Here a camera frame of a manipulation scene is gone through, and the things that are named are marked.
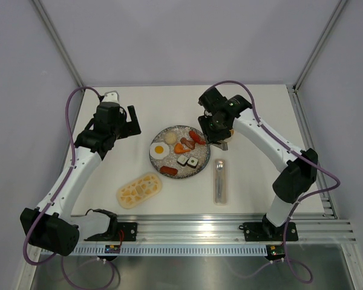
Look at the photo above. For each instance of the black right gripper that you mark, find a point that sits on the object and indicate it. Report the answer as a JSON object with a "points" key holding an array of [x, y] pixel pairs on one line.
{"points": [[204, 122]]}

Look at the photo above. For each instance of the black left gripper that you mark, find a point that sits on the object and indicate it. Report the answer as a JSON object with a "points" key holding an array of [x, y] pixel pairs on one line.
{"points": [[130, 128]]}

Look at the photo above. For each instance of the red sausage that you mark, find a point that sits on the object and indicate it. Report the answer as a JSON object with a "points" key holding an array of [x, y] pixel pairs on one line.
{"points": [[196, 138]]}

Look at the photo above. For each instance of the brown fried chicken piece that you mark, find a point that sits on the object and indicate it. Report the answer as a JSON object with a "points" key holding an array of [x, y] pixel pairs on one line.
{"points": [[190, 144]]}

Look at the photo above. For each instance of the sushi roll green centre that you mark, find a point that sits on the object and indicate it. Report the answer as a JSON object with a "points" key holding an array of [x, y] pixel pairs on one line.
{"points": [[192, 162]]}

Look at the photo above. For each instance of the beige patterned lunch box lid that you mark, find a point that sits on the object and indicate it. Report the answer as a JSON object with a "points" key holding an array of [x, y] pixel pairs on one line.
{"points": [[139, 190]]}

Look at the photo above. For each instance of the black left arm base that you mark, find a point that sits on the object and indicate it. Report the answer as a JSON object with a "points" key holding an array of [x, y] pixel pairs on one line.
{"points": [[115, 231]]}

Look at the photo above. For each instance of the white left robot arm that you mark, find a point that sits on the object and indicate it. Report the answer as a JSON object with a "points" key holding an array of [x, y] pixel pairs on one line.
{"points": [[50, 225]]}

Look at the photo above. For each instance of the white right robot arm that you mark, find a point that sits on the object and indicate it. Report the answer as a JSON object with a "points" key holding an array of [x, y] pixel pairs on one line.
{"points": [[296, 167]]}

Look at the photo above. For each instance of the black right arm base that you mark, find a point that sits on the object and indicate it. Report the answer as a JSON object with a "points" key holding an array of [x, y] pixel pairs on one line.
{"points": [[265, 231]]}

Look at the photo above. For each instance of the clear cutlery case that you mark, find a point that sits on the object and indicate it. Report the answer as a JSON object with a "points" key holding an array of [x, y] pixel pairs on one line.
{"points": [[225, 184]]}

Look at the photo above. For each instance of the fried egg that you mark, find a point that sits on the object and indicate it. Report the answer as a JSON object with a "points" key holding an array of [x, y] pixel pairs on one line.
{"points": [[159, 150]]}

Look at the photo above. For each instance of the white steamed bun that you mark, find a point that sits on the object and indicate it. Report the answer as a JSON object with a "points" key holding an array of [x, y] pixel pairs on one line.
{"points": [[170, 138]]}

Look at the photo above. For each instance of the sushi roll white centre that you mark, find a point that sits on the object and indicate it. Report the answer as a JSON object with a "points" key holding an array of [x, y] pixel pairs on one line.
{"points": [[182, 160]]}

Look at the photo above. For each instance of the orange chicken drumstick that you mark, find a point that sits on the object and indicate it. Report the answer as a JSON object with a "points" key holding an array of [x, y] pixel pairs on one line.
{"points": [[179, 149]]}

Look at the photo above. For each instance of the speckled ceramic plate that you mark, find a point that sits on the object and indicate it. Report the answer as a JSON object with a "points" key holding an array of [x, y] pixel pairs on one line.
{"points": [[201, 152]]}

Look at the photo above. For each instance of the red bacon strip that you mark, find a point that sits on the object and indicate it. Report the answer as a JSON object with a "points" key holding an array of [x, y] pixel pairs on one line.
{"points": [[168, 170]]}

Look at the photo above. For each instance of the aluminium rail frame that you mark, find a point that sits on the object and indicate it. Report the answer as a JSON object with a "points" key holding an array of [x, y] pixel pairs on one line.
{"points": [[184, 210]]}

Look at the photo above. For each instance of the white slotted cable duct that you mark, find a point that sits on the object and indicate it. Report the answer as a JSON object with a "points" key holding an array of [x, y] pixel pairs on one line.
{"points": [[170, 250]]}

